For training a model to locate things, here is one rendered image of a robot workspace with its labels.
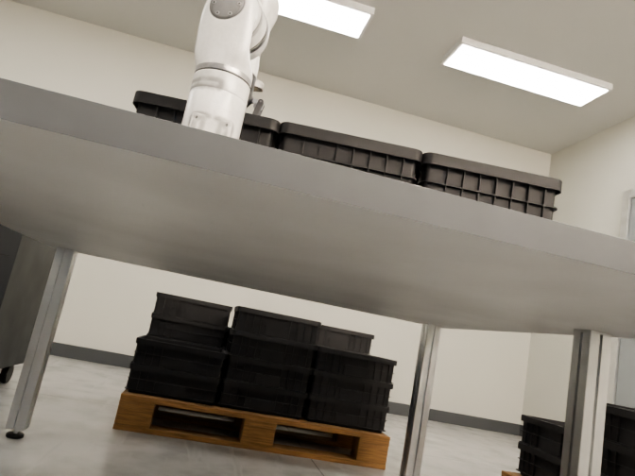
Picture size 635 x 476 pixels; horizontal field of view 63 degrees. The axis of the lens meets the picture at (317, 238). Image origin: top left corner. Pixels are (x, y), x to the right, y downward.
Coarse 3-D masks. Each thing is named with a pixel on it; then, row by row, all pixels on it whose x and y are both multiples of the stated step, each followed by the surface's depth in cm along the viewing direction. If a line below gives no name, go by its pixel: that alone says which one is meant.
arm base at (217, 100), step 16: (208, 80) 80; (224, 80) 80; (240, 80) 82; (192, 96) 81; (208, 96) 79; (224, 96) 80; (240, 96) 82; (192, 112) 80; (208, 112) 79; (224, 112) 80; (240, 112) 82; (208, 128) 78; (224, 128) 79; (240, 128) 83
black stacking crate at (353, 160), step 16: (288, 144) 106; (304, 144) 106; (320, 144) 106; (336, 144) 107; (320, 160) 106; (336, 160) 106; (352, 160) 105; (368, 160) 106; (384, 160) 107; (400, 160) 107; (384, 176) 105; (400, 176) 106
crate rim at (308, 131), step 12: (288, 132) 105; (300, 132) 105; (312, 132) 105; (324, 132) 106; (336, 132) 106; (348, 144) 106; (360, 144) 106; (372, 144) 106; (384, 144) 106; (396, 144) 106; (408, 156) 106; (420, 156) 107
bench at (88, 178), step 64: (0, 128) 52; (64, 128) 50; (128, 128) 51; (192, 128) 52; (0, 192) 91; (64, 192) 79; (128, 192) 70; (192, 192) 63; (256, 192) 57; (320, 192) 54; (384, 192) 56; (64, 256) 188; (128, 256) 171; (192, 256) 133; (256, 256) 109; (320, 256) 93; (384, 256) 80; (448, 256) 71; (512, 256) 64; (576, 256) 60; (448, 320) 178; (512, 320) 137; (576, 320) 112; (576, 384) 124; (576, 448) 119
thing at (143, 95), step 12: (144, 96) 104; (156, 96) 104; (168, 96) 104; (168, 108) 104; (180, 108) 104; (252, 120) 105; (264, 120) 105; (276, 120) 106; (276, 132) 106; (276, 144) 116
